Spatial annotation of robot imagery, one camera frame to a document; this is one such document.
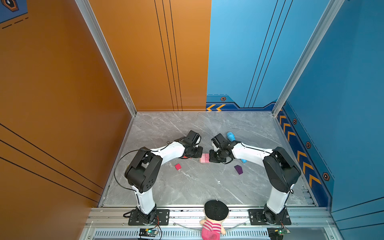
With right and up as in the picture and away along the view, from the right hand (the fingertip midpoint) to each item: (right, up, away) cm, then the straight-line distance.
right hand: (208, 160), depth 91 cm
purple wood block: (+19, -5, -1) cm, 20 cm away
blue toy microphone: (+17, +14, +10) cm, 24 cm away
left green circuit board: (-32, -30, -20) cm, 48 cm away
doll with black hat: (+2, -18, -23) cm, 30 cm away
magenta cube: (-19, -4, 0) cm, 19 cm away
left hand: (-4, +4, +2) cm, 6 cm away
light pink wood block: (-3, 0, 0) cm, 3 cm away
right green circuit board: (+31, -30, -22) cm, 48 cm away
